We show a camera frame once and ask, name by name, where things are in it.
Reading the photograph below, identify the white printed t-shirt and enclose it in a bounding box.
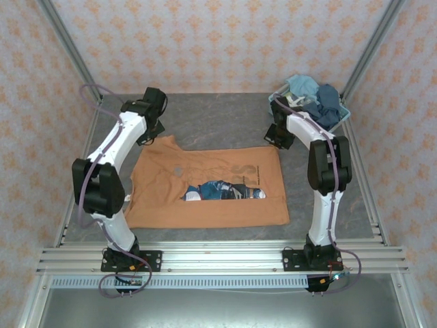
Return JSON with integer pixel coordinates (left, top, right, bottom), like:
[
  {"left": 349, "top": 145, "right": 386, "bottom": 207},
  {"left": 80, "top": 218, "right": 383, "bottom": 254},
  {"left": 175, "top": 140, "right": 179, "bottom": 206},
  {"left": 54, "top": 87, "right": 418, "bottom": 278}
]
[{"left": 285, "top": 92, "right": 308, "bottom": 109}]

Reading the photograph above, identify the aluminium frame leg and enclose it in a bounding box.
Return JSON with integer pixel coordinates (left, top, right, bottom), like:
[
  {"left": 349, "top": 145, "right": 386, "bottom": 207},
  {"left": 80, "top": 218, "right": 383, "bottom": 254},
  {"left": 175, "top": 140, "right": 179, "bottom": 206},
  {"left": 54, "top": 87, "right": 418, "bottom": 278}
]
[
  {"left": 18, "top": 273, "right": 52, "bottom": 328},
  {"left": 391, "top": 273, "right": 427, "bottom": 328}
]

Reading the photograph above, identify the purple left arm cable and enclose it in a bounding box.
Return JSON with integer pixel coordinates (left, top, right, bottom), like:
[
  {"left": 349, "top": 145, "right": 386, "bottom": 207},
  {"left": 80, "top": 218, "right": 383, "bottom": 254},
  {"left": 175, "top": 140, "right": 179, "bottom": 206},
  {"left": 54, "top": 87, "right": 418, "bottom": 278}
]
[{"left": 77, "top": 83, "right": 154, "bottom": 299}]

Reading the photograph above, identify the aluminium frame post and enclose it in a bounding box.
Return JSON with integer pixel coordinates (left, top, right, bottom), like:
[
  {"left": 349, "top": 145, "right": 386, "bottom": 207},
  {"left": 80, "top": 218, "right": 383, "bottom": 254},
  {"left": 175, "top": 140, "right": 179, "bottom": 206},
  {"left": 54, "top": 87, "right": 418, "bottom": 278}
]
[
  {"left": 341, "top": 0, "right": 406, "bottom": 103},
  {"left": 36, "top": 0, "right": 104, "bottom": 103}
]

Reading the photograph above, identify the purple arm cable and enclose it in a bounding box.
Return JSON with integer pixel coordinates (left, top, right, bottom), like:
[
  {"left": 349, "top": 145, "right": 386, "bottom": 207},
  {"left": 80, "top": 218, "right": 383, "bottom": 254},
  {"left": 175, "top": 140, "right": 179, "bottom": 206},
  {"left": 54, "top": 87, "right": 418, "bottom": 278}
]
[
  {"left": 77, "top": 83, "right": 154, "bottom": 299},
  {"left": 272, "top": 96, "right": 363, "bottom": 295}
]

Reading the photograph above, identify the dark blue t-shirt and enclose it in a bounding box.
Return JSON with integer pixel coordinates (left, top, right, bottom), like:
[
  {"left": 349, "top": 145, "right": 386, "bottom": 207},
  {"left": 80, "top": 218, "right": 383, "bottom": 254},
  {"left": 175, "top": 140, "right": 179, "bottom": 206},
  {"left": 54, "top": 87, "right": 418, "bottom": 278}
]
[{"left": 302, "top": 103, "right": 339, "bottom": 131}]

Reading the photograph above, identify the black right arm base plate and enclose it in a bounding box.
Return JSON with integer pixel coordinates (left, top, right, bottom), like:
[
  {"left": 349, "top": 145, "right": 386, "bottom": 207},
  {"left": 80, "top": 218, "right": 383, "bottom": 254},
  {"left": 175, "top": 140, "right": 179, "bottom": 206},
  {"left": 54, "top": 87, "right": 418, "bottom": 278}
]
[{"left": 282, "top": 249, "right": 342, "bottom": 273}]

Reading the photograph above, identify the aluminium cross rail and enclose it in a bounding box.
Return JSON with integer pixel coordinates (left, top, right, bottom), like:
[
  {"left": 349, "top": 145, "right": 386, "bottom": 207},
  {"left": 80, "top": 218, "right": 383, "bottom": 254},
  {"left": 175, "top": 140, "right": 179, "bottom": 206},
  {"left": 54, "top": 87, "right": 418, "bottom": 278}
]
[{"left": 36, "top": 241, "right": 410, "bottom": 274}]

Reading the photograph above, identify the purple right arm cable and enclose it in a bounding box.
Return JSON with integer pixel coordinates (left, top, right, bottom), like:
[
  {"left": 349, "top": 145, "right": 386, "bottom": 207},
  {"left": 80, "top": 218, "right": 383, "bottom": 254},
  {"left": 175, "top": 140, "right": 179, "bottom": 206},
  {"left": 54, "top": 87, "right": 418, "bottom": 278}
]
[{"left": 272, "top": 96, "right": 363, "bottom": 295}]

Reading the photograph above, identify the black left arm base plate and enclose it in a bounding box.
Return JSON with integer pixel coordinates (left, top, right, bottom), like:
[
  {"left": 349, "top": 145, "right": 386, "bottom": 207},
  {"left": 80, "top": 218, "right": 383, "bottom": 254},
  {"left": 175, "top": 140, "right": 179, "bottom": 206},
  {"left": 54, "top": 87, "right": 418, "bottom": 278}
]
[{"left": 100, "top": 250, "right": 163, "bottom": 273}]

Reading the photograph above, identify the orange printed t-shirt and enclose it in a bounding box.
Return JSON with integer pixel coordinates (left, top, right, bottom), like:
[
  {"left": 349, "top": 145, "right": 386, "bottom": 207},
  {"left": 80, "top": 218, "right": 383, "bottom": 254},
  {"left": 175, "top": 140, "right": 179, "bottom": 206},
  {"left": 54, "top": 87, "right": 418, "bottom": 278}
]
[{"left": 123, "top": 135, "right": 290, "bottom": 230}]

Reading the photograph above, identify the slate blue t-shirt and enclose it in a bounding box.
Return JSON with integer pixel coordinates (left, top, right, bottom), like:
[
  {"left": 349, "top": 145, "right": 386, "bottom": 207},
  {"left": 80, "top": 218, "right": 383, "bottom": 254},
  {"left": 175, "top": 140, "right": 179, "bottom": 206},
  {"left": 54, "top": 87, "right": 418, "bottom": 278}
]
[{"left": 315, "top": 83, "right": 342, "bottom": 112}]

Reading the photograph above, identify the light blue t-shirt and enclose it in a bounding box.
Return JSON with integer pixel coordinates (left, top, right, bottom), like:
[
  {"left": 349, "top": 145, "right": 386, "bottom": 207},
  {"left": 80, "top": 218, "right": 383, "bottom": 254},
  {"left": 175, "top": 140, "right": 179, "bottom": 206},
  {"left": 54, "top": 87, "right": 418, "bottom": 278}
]
[{"left": 285, "top": 74, "right": 320, "bottom": 98}]

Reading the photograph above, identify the slotted grey cable duct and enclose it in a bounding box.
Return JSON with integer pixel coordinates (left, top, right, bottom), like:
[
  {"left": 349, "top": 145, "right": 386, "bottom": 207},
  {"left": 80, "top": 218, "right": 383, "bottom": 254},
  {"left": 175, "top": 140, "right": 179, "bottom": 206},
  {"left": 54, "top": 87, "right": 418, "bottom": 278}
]
[{"left": 51, "top": 275, "right": 310, "bottom": 290}]

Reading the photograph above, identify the aluminium side rail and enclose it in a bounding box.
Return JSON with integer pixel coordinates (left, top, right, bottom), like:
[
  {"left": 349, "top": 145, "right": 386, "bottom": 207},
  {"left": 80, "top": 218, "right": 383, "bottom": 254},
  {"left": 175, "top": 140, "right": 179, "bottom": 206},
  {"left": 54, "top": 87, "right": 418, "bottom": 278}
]
[
  {"left": 341, "top": 97, "right": 390, "bottom": 247},
  {"left": 53, "top": 97, "right": 103, "bottom": 247}
]

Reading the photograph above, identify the light blue plastic basket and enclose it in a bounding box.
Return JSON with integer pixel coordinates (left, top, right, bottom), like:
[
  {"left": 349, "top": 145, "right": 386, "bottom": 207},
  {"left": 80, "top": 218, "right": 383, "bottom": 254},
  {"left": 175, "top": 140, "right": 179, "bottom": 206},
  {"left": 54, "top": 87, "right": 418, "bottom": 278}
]
[{"left": 268, "top": 85, "right": 352, "bottom": 133}]

